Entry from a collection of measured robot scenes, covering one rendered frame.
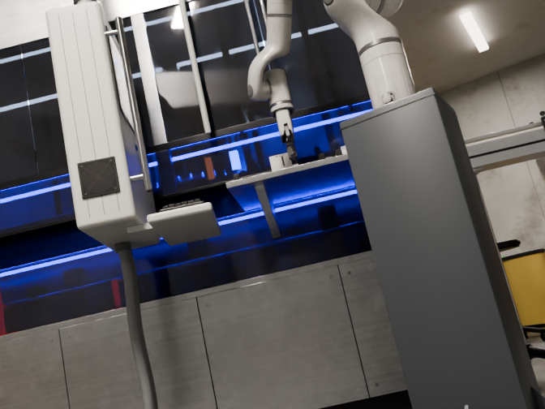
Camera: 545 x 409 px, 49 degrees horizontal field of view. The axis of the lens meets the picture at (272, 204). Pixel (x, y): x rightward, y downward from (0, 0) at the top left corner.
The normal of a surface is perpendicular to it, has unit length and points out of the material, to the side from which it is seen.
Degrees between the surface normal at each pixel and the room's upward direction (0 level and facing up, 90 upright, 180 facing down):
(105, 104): 90
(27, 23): 90
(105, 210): 90
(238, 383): 90
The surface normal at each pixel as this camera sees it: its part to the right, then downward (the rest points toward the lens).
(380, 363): -0.10, -0.19
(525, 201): -0.48, -0.09
